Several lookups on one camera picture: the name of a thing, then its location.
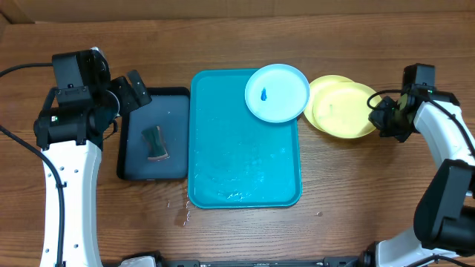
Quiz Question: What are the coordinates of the yellow-green plate front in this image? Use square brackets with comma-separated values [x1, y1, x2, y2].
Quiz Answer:
[312, 82, 376, 139]

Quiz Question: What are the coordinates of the yellow-green plate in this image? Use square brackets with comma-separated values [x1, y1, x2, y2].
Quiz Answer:
[304, 75, 353, 131]
[312, 82, 376, 139]

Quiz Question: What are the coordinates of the green scrubbing sponge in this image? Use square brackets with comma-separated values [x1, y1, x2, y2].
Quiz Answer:
[142, 125, 169, 161]

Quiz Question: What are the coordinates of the light blue plate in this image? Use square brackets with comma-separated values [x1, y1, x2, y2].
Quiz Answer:
[244, 64, 309, 123]

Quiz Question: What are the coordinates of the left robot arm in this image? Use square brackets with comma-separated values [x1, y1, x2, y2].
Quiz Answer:
[33, 47, 151, 266]

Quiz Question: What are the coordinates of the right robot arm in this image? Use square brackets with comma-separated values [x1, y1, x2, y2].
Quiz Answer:
[354, 63, 474, 267]

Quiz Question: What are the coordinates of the black plastic tray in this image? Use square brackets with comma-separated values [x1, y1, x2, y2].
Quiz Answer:
[117, 87, 190, 181]

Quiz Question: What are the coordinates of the teal plastic tray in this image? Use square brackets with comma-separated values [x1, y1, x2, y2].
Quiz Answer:
[188, 69, 303, 209]

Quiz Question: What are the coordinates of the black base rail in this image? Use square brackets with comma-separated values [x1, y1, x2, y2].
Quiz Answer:
[103, 251, 372, 267]

